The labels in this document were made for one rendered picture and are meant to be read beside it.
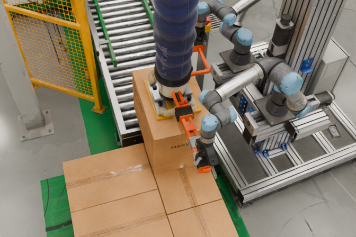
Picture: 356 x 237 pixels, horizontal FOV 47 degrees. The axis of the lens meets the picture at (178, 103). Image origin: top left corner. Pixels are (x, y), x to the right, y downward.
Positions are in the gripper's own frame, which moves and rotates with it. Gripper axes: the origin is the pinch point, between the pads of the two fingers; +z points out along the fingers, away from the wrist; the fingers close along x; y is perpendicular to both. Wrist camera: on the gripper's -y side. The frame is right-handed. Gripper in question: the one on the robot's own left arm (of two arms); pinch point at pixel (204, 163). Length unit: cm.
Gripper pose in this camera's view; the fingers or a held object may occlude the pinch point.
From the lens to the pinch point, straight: 220.9
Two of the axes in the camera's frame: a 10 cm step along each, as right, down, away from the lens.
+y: -3.0, -7.3, 6.1
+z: -0.4, 6.5, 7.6
